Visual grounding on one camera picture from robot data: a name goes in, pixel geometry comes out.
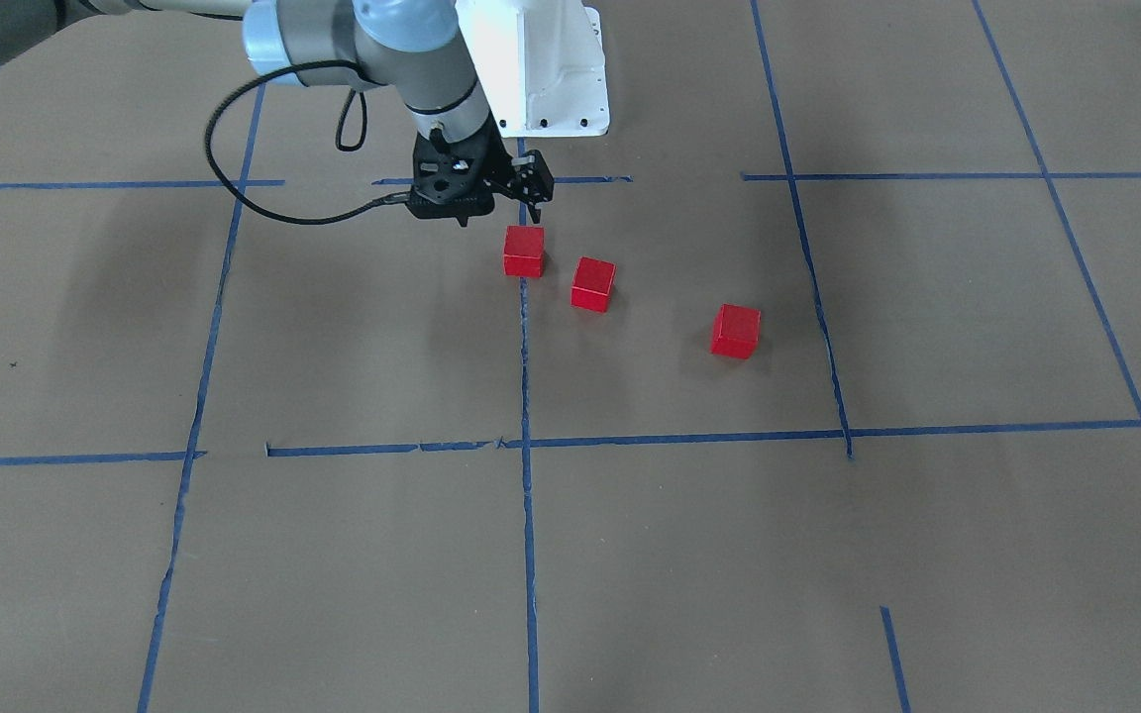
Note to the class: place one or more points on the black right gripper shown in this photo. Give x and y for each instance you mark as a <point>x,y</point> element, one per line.
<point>503,169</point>

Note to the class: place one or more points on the red block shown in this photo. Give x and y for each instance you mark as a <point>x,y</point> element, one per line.
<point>592,284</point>
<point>736,331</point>
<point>523,254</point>

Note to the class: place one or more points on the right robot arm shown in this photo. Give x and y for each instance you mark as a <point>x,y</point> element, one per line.
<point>416,47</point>

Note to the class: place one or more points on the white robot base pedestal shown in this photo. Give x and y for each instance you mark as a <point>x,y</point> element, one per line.
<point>542,65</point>

